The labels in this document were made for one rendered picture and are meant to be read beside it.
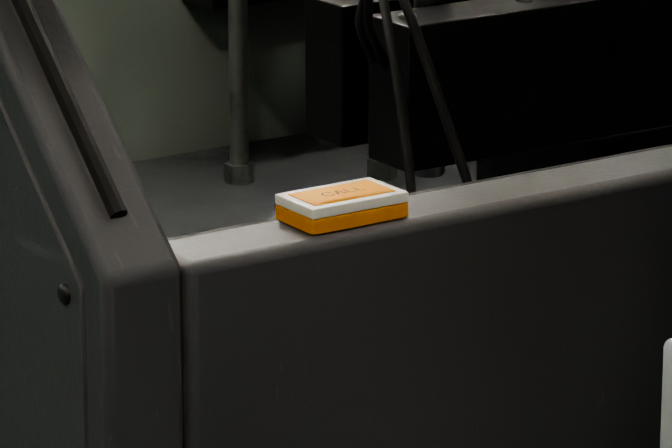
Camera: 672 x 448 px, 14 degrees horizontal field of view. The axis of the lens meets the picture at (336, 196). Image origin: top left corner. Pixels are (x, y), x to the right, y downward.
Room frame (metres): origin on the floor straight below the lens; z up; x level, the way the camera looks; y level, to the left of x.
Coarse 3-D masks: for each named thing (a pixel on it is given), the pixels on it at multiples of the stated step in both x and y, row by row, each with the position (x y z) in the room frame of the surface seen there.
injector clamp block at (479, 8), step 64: (320, 0) 1.42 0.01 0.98; (448, 0) 1.45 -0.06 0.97; (512, 0) 1.42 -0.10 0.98; (576, 0) 1.42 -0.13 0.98; (640, 0) 1.44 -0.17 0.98; (320, 64) 1.42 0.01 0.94; (448, 64) 1.37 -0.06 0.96; (512, 64) 1.39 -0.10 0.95; (576, 64) 1.42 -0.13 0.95; (640, 64) 1.44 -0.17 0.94; (320, 128) 1.42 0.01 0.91; (384, 128) 1.37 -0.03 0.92; (512, 128) 1.39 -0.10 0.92; (576, 128) 1.42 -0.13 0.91; (640, 128) 1.44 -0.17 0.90
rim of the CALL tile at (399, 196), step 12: (360, 180) 1.12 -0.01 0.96; (372, 180) 1.12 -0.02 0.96; (288, 192) 1.10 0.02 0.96; (396, 192) 1.10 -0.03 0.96; (288, 204) 1.09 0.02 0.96; (300, 204) 1.08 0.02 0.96; (336, 204) 1.08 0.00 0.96; (348, 204) 1.09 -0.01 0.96; (360, 204) 1.09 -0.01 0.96; (372, 204) 1.09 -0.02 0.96; (384, 204) 1.10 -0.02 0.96; (312, 216) 1.08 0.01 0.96; (324, 216) 1.08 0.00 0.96
